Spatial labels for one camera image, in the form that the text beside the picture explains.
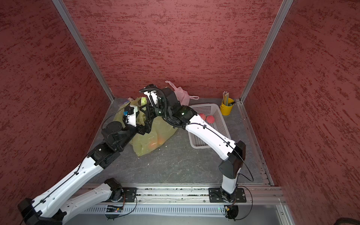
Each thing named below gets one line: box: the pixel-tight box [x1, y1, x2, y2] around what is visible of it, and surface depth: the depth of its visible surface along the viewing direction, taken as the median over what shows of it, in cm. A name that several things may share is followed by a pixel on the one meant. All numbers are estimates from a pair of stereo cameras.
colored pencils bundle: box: [222, 90, 230, 106], surface depth 105 cm
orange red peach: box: [148, 140, 158, 151], surface depth 80 cm
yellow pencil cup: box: [219, 97, 235, 116], surface depth 108 cm
